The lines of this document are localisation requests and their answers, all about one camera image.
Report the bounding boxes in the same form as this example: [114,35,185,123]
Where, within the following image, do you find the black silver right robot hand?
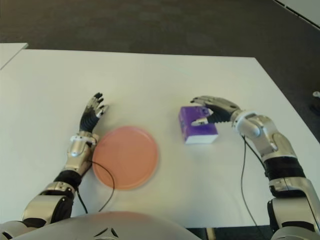
[190,95,245,127]

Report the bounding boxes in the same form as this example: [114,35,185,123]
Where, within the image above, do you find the white neighbouring table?
[0,42,29,70]

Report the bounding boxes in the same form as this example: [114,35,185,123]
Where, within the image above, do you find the white panel with black slots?
[272,0,320,30]

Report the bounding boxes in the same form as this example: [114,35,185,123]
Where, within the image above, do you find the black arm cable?
[240,133,258,227]
[76,159,116,213]

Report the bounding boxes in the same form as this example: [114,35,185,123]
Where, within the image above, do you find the purple tissue paper pack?
[177,105,220,145]

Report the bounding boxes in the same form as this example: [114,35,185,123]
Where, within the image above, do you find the round pink plate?
[91,125,160,192]

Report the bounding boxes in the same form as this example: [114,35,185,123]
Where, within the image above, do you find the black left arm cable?
[76,159,116,213]

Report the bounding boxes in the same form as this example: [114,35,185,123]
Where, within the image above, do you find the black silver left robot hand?
[78,91,110,134]

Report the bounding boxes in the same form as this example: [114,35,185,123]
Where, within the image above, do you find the silver robot torso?
[0,211,208,240]

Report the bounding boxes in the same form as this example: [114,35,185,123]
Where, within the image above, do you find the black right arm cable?
[240,133,258,227]

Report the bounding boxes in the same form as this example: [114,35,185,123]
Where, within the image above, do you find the dark object with white cap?
[309,91,320,113]

